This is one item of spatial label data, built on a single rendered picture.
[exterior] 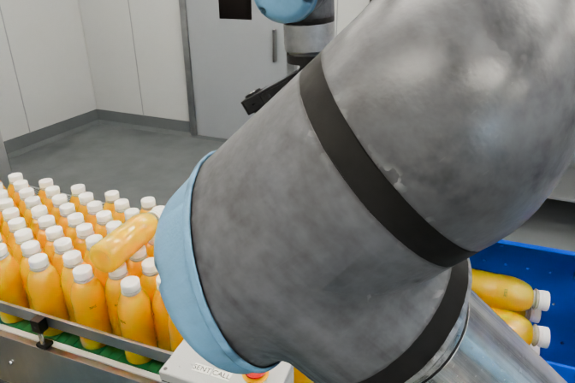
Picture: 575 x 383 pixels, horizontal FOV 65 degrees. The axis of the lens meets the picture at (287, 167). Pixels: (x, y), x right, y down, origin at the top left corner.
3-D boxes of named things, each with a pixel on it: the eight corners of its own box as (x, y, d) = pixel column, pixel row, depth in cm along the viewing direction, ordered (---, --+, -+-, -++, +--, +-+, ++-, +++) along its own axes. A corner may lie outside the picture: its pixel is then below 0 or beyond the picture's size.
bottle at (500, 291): (441, 262, 98) (536, 280, 92) (436, 295, 97) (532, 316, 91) (442, 262, 91) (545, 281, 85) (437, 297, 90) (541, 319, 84)
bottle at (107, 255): (101, 240, 93) (154, 201, 109) (82, 251, 96) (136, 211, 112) (121, 268, 94) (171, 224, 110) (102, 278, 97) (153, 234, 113)
